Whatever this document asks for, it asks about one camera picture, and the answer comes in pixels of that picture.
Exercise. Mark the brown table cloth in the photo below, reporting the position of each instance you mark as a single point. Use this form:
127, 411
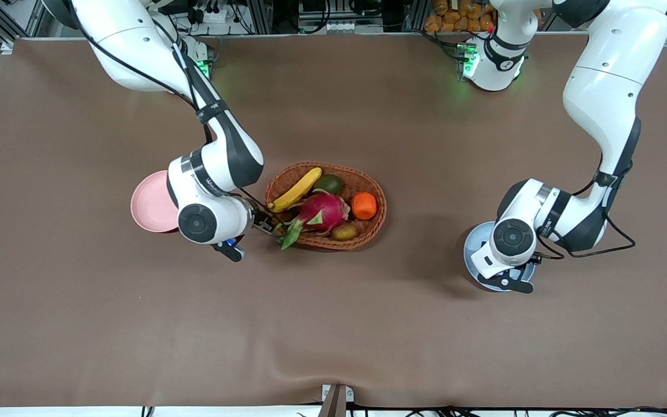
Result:
333, 324

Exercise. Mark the white connector block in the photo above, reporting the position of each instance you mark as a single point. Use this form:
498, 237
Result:
351, 27

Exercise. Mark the aluminium frame profile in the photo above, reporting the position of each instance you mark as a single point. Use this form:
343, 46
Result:
6, 46

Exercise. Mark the green avocado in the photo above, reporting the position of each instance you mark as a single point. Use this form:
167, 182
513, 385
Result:
329, 184

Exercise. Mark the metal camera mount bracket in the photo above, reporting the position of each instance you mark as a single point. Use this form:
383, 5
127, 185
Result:
336, 402

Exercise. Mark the pink plate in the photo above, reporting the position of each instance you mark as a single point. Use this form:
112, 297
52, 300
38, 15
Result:
148, 202

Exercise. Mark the orange fruit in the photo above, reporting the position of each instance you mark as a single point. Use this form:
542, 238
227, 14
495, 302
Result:
364, 205

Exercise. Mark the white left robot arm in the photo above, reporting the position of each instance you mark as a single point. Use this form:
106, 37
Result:
605, 87

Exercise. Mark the brown wicker basket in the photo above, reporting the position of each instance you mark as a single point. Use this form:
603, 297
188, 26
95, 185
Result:
345, 176

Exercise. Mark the white power strip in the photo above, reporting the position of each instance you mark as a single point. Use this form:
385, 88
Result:
212, 16

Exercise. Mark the blue plate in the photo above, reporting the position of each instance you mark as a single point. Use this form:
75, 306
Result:
472, 246

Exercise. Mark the orange toy pile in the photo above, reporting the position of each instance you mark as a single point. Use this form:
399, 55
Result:
455, 17

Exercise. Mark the brown kiwi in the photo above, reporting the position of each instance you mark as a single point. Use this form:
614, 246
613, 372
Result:
344, 232

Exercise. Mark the yellow banana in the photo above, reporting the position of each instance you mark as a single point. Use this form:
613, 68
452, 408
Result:
296, 191

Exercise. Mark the pink dragon fruit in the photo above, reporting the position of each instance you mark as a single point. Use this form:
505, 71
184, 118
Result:
319, 211

